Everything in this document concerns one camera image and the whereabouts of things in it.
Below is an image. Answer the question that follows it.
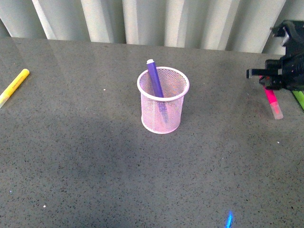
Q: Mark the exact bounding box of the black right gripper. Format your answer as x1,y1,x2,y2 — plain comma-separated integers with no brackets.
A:
247,20,304,91

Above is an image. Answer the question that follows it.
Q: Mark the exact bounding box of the pink highlighter pen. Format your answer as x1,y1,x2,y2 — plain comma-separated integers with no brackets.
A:
263,86,284,120

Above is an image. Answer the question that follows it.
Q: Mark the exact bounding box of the purple marker pen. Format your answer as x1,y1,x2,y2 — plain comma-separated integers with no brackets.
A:
146,59,169,124

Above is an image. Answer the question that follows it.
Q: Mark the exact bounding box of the pink mesh pen cup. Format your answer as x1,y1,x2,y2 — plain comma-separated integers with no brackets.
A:
137,66,190,134

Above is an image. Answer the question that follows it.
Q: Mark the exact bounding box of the green highlighter pen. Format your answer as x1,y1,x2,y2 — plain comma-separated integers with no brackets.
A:
292,91,304,110

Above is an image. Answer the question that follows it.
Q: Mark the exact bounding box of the grey pleated curtain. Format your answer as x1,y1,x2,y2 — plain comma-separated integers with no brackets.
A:
0,0,304,54

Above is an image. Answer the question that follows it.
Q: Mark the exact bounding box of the yellow highlighter pen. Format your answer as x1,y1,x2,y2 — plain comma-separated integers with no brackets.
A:
0,69,30,107

